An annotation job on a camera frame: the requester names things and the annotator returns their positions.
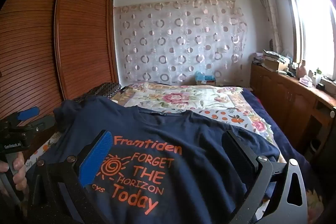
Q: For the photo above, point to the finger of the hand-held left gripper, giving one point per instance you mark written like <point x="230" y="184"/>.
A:
<point x="27" y="112"/>

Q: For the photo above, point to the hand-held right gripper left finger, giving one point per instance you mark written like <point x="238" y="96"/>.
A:
<point x="94" y="158"/>

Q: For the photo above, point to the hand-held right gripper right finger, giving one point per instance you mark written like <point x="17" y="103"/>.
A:
<point x="236" y="153"/>

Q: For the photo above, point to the navy printed t-shirt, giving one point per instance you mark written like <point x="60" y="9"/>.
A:
<point x="183" y="134"/>

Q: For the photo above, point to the person's left hand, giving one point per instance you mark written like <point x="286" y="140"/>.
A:
<point x="18" y="171"/>

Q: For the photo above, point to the orange-print bed sheet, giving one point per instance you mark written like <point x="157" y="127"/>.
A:
<point x="231" y="119"/>

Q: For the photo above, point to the navy blanket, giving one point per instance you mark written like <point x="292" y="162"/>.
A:
<point x="262" y="100"/>

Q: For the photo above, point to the floral quilt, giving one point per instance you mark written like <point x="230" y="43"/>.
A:
<point x="189" y="98"/>

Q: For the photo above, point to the wooden cabinet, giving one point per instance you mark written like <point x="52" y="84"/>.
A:
<point x="288" y="100"/>

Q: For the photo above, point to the blue plastic bag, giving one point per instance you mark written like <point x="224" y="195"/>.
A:
<point x="204" y="78"/>

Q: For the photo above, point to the wooden slatted wardrobe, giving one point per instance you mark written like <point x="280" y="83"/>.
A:
<point x="78" y="29"/>

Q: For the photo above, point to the pink tissue pack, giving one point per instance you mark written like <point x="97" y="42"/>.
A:
<point x="305" y="81"/>

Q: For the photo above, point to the pile of papers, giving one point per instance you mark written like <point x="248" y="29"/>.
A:
<point x="273" y="58"/>

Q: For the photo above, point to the pink figurine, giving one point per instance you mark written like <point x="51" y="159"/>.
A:
<point x="302" y="69"/>

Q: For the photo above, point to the small black box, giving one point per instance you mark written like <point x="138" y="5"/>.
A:
<point x="320" y="87"/>

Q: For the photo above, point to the green-capped bottle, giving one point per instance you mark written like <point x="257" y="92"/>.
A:
<point x="318" y="74"/>

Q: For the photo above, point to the circle-patterned sheer curtain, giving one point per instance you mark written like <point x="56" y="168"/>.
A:
<point x="183" y="37"/>

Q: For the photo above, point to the white floral window curtain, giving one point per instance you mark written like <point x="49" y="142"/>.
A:
<point x="267" y="8"/>

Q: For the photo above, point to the window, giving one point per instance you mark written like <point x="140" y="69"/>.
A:
<point x="315" y="24"/>

